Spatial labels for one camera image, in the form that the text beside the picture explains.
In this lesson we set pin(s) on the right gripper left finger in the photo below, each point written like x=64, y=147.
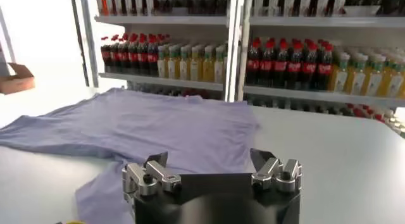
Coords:
x=152, y=179

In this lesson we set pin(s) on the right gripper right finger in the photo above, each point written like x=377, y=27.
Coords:
x=278, y=176

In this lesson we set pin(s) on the purple t-shirt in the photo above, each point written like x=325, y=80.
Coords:
x=142, y=127

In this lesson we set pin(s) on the cola bottle red cap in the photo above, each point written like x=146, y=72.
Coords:
x=105, y=56
x=267, y=66
x=253, y=65
x=123, y=57
x=294, y=67
x=114, y=57
x=325, y=69
x=280, y=66
x=133, y=57
x=309, y=68
x=142, y=57
x=152, y=58

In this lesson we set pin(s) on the yellow juice bottle white cap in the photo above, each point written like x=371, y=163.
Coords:
x=357, y=79
x=220, y=69
x=375, y=81
x=162, y=65
x=184, y=67
x=393, y=83
x=195, y=67
x=173, y=66
x=339, y=78

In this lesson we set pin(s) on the grey metal shelf rack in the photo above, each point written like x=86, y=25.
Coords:
x=158, y=20
x=316, y=21

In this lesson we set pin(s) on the brown cardboard box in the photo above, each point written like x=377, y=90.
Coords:
x=17, y=81

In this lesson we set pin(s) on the dark tea bottle white label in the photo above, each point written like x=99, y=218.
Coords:
x=274, y=3
x=109, y=5
x=258, y=3
x=118, y=5
x=289, y=3
x=128, y=5
x=139, y=5
x=340, y=3
x=323, y=3
x=305, y=3
x=149, y=5

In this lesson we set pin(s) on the dark drink bottle black label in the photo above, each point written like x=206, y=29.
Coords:
x=196, y=0
x=173, y=0
x=222, y=0
x=161, y=0
x=209, y=0
x=184, y=0

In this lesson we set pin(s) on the red drink bottle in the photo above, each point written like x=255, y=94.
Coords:
x=102, y=3

